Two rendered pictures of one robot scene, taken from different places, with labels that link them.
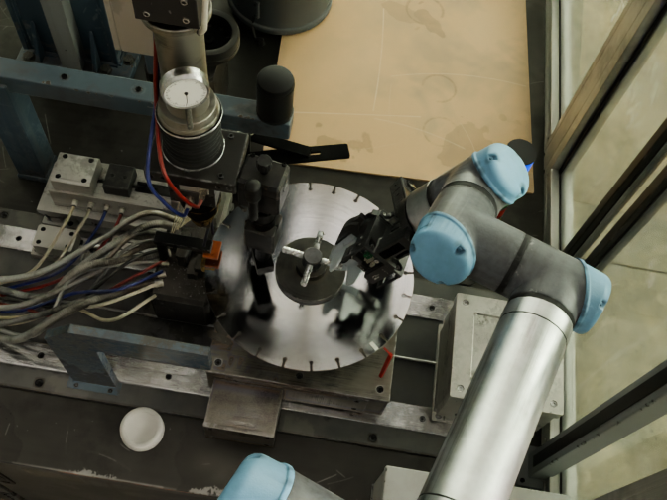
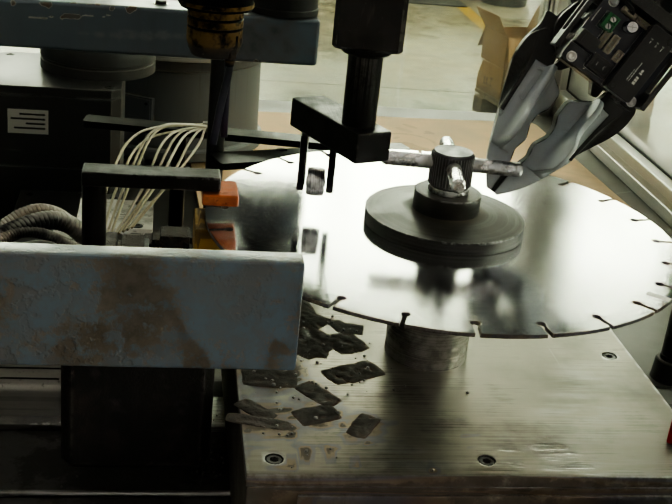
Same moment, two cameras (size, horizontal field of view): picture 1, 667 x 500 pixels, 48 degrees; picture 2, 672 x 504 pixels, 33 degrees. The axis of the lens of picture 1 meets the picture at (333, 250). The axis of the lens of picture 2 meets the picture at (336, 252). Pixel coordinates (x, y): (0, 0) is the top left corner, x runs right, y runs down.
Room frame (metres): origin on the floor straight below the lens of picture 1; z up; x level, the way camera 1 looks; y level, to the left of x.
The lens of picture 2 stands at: (-0.19, 0.21, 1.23)
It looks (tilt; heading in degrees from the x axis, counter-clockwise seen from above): 23 degrees down; 352
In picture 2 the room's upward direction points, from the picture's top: 6 degrees clockwise
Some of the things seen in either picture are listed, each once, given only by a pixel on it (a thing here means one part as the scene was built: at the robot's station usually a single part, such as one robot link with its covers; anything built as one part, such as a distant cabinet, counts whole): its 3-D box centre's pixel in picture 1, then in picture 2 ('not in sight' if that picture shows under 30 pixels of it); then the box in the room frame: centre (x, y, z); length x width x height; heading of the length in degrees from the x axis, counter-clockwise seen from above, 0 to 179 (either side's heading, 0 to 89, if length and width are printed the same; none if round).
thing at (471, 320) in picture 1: (494, 367); not in sight; (0.47, -0.31, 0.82); 0.18 x 0.18 x 0.15; 2
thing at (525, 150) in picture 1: (518, 157); not in sight; (0.67, -0.24, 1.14); 0.05 x 0.04 x 0.03; 2
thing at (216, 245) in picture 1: (189, 251); (159, 218); (0.52, 0.22, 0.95); 0.10 x 0.03 x 0.07; 92
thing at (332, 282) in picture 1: (311, 267); (445, 207); (0.52, 0.03, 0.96); 0.11 x 0.11 x 0.03
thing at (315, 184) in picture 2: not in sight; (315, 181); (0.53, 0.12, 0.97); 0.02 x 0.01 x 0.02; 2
